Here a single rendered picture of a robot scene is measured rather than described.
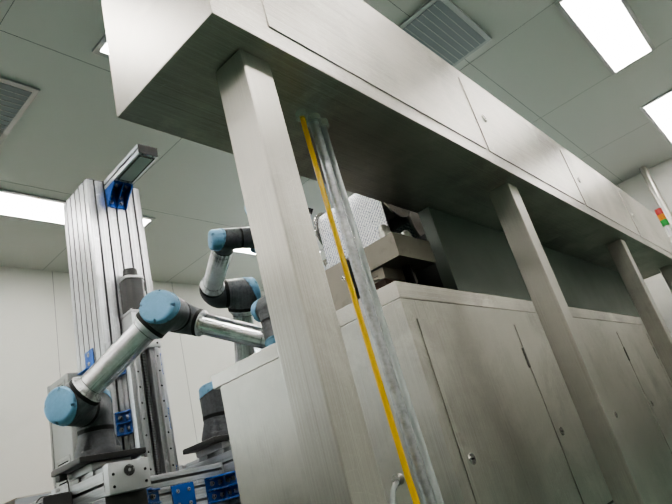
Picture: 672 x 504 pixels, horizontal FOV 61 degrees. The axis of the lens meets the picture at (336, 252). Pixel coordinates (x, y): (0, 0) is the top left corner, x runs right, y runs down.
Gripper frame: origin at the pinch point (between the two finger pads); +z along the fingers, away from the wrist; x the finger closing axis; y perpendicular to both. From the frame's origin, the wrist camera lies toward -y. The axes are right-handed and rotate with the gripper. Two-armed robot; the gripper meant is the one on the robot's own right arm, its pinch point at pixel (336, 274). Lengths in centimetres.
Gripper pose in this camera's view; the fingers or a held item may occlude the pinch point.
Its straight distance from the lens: 167.1
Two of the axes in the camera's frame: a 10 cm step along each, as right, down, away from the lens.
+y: -2.5, -9.0, 3.7
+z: 7.1, -4.3, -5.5
